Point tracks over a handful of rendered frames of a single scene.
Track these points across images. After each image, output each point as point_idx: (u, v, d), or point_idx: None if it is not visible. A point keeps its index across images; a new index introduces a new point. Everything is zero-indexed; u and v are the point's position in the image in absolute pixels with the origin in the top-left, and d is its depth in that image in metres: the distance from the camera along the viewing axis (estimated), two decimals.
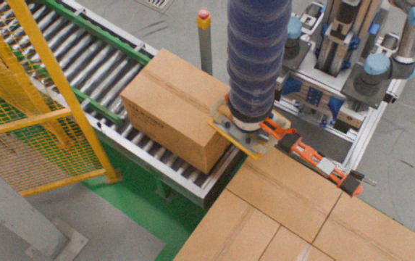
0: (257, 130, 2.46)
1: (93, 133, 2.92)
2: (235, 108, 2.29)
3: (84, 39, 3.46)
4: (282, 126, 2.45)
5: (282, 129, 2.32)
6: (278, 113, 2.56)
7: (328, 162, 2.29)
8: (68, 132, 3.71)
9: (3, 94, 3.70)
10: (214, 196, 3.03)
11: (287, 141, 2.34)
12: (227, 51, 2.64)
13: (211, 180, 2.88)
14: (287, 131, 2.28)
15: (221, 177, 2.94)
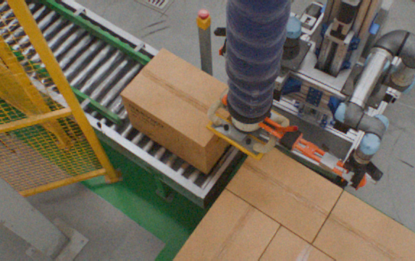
0: (256, 130, 2.46)
1: (93, 133, 2.92)
2: (235, 110, 2.29)
3: (84, 39, 3.46)
4: (281, 125, 2.46)
5: (283, 127, 2.33)
6: (276, 112, 2.56)
7: (330, 156, 2.30)
8: (68, 132, 3.71)
9: (3, 94, 3.70)
10: (214, 196, 3.03)
11: (288, 139, 2.35)
12: (220, 54, 2.63)
13: (211, 180, 2.88)
14: (289, 129, 2.29)
15: (221, 177, 2.94)
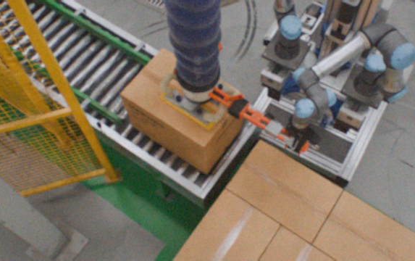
0: (207, 101, 2.54)
1: (93, 133, 2.92)
2: (182, 79, 2.37)
3: (84, 39, 3.46)
4: (231, 95, 2.54)
5: (230, 96, 2.41)
6: (227, 84, 2.65)
7: (275, 124, 2.39)
8: (68, 132, 3.71)
9: (3, 94, 3.70)
10: (214, 196, 3.03)
11: (236, 108, 2.43)
12: None
13: (211, 180, 2.88)
14: (235, 98, 2.37)
15: (221, 177, 2.94)
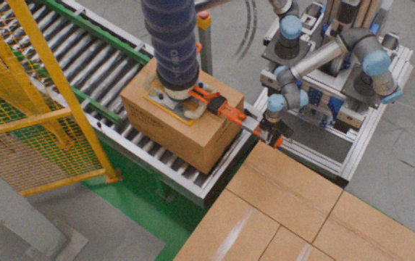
0: (188, 98, 2.68)
1: (93, 133, 2.92)
2: (163, 78, 2.51)
3: (84, 39, 3.46)
4: (210, 93, 2.68)
5: (208, 94, 2.55)
6: (208, 83, 2.79)
7: (251, 119, 2.53)
8: (68, 132, 3.71)
9: (3, 94, 3.70)
10: (214, 196, 3.03)
11: (214, 105, 2.57)
12: None
13: (211, 180, 2.88)
14: (213, 95, 2.51)
15: (221, 177, 2.94)
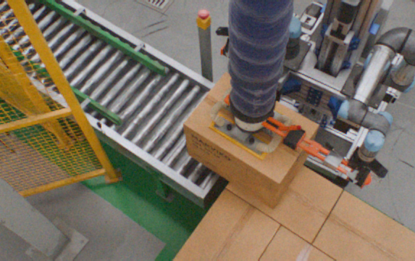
0: (260, 130, 2.44)
1: (93, 133, 2.92)
2: (237, 109, 2.27)
3: (84, 39, 3.46)
4: (284, 123, 2.44)
5: (287, 126, 2.31)
6: (279, 111, 2.55)
7: (334, 155, 2.29)
8: (68, 132, 3.71)
9: (3, 94, 3.70)
10: (214, 196, 3.03)
11: (292, 138, 2.33)
12: (221, 54, 2.62)
13: (211, 180, 2.88)
14: (292, 128, 2.27)
15: (221, 177, 2.94)
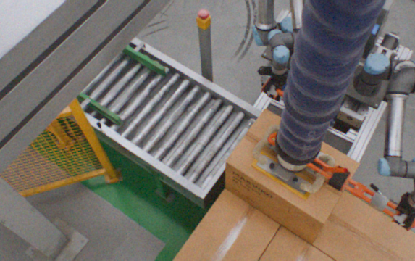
0: (303, 169, 2.48)
1: (93, 133, 2.92)
2: (284, 152, 2.31)
3: None
4: (327, 163, 2.48)
5: (332, 168, 2.35)
6: None
7: (380, 197, 2.33)
8: (68, 132, 3.71)
9: None
10: (214, 196, 3.03)
11: (337, 180, 2.37)
12: (262, 91, 2.65)
13: (211, 180, 2.88)
14: (339, 170, 2.31)
15: (221, 177, 2.94)
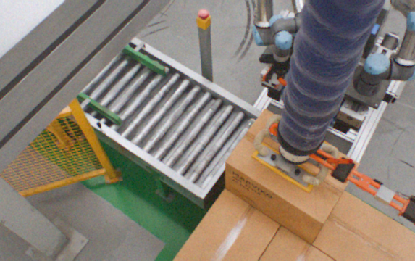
0: (305, 161, 2.38)
1: (93, 133, 2.92)
2: (287, 142, 2.21)
3: None
4: (331, 154, 2.38)
5: (336, 159, 2.25)
6: (323, 141, 2.49)
7: (387, 189, 2.23)
8: (68, 132, 3.71)
9: None
10: (214, 196, 3.03)
11: (342, 172, 2.27)
12: (263, 80, 2.55)
13: (211, 180, 2.88)
14: (343, 162, 2.21)
15: (221, 177, 2.94)
